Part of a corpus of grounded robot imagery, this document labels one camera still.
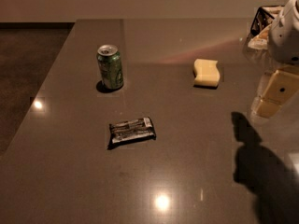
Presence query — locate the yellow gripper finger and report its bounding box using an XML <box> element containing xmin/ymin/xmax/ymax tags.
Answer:
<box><xmin>251</xmin><ymin>66</ymin><xmax>299</xmax><ymax>119</ymax></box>

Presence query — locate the yellow sponge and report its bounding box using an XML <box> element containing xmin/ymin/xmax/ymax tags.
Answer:
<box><xmin>193</xmin><ymin>59</ymin><xmax>221</xmax><ymax>87</ymax></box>

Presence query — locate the black snack bar wrapper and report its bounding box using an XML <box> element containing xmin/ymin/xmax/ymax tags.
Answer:
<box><xmin>109</xmin><ymin>117</ymin><xmax>156</xmax><ymax>145</ymax></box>

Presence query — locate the green soda can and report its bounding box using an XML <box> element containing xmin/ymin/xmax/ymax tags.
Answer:
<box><xmin>96</xmin><ymin>45</ymin><xmax>123</xmax><ymax>91</ymax></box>

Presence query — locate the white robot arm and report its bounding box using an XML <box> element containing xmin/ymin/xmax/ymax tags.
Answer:
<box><xmin>248</xmin><ymin>0</ymin><xmax>299</xmax><ymax>118</ymax></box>

